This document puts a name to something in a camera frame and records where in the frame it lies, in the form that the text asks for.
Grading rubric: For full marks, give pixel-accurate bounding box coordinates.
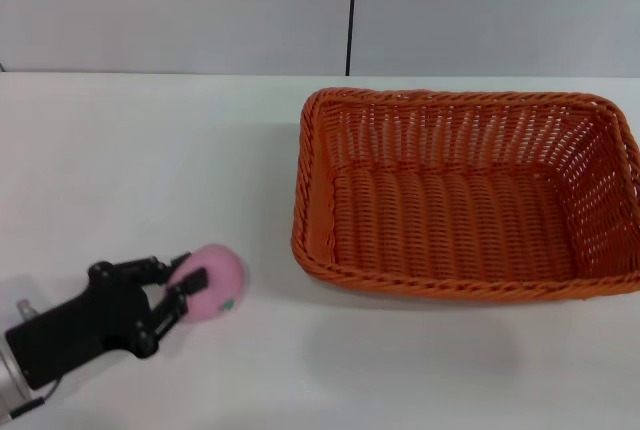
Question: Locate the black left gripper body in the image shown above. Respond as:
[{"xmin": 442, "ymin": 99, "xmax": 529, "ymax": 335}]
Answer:
[{"xmin": 4, "ymin": 259, "xmax": 162, "ymax": 392}]

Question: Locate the orange woven plastic basket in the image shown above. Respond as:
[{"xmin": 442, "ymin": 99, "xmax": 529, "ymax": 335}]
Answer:
[{"xmin": 289, "ymin": 86, "xmax": 640, "ymax": 304}]

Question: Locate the black vertical wall strip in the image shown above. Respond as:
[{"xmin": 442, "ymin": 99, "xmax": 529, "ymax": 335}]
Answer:
[{"xmin": 344, "ymin": 0, "xmax": 360, "ymax": 77}]

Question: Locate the pink toy peach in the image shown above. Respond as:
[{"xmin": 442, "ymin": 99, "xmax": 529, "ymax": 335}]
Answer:
[{"xmin": 166, "ymin": 243, "xmax": 249, "ymax": 324}]

